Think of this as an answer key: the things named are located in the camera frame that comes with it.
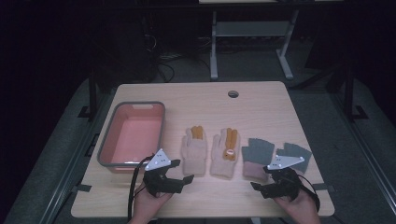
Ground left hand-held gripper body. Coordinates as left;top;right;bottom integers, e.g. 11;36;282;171
143;148;185;198

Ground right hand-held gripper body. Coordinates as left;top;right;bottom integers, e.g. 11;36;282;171
261;154;305;201

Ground plain beige knit glove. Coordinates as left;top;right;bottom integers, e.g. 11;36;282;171
180;125;208;177

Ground grey and pink fingerless glove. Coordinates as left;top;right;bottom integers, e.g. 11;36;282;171
275;142;313;175
241;137;276;183

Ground beige glove with orange animal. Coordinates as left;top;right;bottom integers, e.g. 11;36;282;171
209;127;240;180

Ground pink basin with grey rim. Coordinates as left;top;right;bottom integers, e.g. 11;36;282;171
96;101;166;175

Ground person's left hand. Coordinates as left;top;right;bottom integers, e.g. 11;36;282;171
129;182;174;224

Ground person's right hand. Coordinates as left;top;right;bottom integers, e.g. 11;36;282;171
274;189;321;224

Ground black table clamp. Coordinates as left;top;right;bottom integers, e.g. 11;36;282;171
312;183;336;193
70;183;93;194

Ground black metal stand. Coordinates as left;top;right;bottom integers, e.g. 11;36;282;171
78;69;101;122
341;63;370;123

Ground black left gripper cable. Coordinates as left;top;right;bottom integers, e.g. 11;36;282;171
126;154;155;222

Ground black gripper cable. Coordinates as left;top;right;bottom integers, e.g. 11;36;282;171
297;174;321;213
126;154;155;222

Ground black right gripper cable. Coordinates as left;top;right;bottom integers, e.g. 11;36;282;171
297;174;321;213

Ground grey metal rail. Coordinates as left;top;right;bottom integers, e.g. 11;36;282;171
330;92;396;207
39;92;110;224

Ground black floor cables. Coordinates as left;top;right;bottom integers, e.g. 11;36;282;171
143;31;213;84

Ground white metal desk frame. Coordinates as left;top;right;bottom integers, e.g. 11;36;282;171
209;8;301;82

